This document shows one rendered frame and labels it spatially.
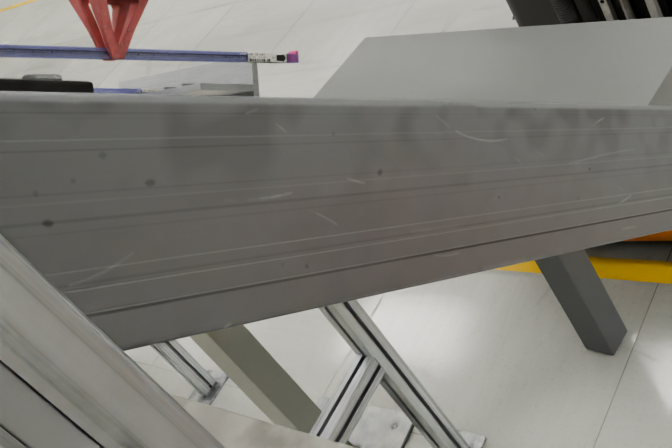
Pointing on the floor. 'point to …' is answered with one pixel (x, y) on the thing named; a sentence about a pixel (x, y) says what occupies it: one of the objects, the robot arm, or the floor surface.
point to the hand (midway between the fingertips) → (112, 51)
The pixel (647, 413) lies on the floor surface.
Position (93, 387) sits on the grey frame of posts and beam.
